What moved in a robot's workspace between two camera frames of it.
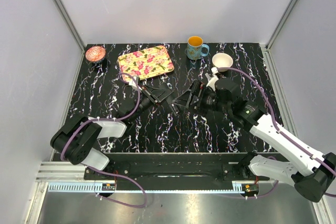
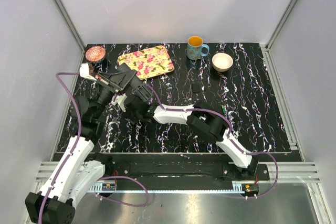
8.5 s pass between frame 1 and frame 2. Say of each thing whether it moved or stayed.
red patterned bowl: stayed
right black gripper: moved
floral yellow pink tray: stayed
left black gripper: moved
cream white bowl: stayed
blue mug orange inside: stayed
